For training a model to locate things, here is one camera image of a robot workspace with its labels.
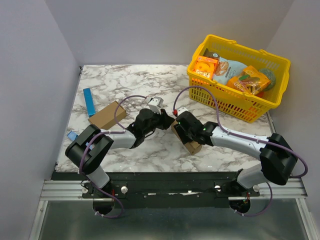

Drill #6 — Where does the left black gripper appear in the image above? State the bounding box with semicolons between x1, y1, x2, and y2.
143;109;175;137

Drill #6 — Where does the brown cardboard box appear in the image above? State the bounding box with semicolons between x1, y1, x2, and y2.
171;120;203;155
88;101;119;130

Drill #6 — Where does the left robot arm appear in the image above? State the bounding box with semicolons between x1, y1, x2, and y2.
65;108;175;198

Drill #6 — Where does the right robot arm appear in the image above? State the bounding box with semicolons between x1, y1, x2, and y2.
173;107;298;196

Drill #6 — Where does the folded brown cardboard box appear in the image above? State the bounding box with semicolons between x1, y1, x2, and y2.
88;101;119;130

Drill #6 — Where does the orange snack box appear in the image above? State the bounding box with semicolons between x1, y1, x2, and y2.
193;56;219;80

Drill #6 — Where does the long blue box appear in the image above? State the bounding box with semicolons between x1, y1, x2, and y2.
83;88;96;118

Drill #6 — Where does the small blue box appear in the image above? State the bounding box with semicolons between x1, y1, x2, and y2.
67;131;78;141

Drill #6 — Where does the light blue chips bag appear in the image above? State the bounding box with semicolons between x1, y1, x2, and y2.
213;57;247;85

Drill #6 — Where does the yellow plastic basket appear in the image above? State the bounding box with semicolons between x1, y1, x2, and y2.
187;34;291;123

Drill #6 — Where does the dark snack packet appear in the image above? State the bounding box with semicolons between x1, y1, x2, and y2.
203;48;220;59

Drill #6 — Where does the orange gummy candy bag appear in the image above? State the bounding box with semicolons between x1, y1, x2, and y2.
226;65;271;96

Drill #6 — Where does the green round sponge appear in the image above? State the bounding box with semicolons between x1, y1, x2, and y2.
258;68;276;92

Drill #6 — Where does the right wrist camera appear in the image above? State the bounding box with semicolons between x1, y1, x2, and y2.
173;106;188;117

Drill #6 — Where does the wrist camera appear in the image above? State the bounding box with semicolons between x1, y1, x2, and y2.
173;106;188;117
146;96;164;114

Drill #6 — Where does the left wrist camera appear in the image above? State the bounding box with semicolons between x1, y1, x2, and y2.
146;96;164;114

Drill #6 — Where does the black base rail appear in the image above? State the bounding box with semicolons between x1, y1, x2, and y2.
51;171;260;212

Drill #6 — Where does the aluminium frame rail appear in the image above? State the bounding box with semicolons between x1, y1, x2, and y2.
40;179;307;201

